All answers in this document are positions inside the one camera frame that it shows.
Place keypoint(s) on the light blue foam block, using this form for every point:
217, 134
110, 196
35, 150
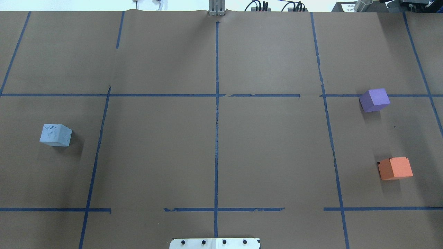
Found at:
56, 135

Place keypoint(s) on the purple foam block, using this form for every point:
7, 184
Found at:
374, 100

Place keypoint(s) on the orange foam block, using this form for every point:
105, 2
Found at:
395, 168

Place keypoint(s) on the brown paper table cover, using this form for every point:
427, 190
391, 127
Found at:
247, 125

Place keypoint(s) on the black power strip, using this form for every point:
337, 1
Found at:
297, 7
258, 6

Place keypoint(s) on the silver metal cup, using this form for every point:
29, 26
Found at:
362, 5

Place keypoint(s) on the aluminium frame post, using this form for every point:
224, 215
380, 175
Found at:
217, 8

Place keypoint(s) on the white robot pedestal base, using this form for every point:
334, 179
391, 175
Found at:
215, 243

